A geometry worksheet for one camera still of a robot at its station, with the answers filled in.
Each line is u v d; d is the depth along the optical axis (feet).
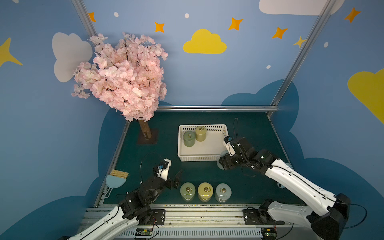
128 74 1.77
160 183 1.83
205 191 2.45
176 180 2.20
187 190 2.45
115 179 2.87
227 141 2.25
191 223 2.44
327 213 1.30
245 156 1.84
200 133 3.33
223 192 2.45
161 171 2.04
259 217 2.18
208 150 3.46
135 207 1.78
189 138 3.21
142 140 3.39
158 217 2.46
